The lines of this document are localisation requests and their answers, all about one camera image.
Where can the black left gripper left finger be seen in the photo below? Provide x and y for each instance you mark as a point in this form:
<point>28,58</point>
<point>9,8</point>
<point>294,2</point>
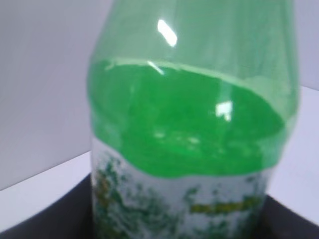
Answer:
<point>68,218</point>

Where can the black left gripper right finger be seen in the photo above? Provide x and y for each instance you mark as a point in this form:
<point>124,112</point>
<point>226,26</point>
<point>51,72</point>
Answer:
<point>278,222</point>

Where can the green sprite bottle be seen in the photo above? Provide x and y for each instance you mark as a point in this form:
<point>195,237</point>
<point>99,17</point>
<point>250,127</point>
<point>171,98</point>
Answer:
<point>191,105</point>

